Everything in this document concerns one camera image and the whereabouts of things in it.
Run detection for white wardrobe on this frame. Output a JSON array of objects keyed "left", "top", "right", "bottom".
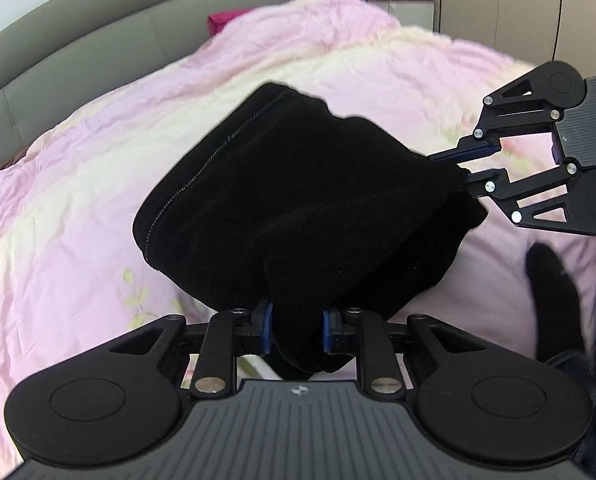
[{"left": 435, "top": 0, "right": 596, "bottom": 63}]

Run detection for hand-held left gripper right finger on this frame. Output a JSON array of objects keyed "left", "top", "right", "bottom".
[{"left": 322, "top": 307, "right": 484, "bottom": 395}]

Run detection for grey padded bed headboard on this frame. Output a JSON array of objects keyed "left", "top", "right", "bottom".
[{"left": 0, "top": 0, "right": 329, "bottom": 111}]

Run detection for pink floral duvet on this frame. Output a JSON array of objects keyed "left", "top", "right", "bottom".
[{"left": 0, "top": 0, "right": 596, "bottom": 480}]

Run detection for black pants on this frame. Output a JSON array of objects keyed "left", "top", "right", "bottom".
[{"left": 132, "top": 81, "right": 489, "bottom": 381}]

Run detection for white bedside cabinet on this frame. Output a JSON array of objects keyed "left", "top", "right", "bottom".
[{"left": 328, "top": 0, "right": 436, "bottom": 28}]

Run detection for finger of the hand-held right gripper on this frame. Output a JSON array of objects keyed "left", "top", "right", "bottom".
[
  {"left": 460, "top": 160, "right": 579, "bottom": 228},
  {"left": 428, "top": 67, "right": 564, "bottom": 163}
]

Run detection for magenta pillow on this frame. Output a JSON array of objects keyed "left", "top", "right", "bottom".
[{"left": 208, "top": 7, "right": 255, "bottom": 37}]

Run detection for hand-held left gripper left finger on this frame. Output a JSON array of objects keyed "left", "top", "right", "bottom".
[{"left": 110, "top": 300, "right": 273, "bottom": 395}]

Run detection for person's foot in black sock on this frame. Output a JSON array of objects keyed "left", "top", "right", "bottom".
[{"left": 525, "top": 242, "right": 586, "bottom": 361}]

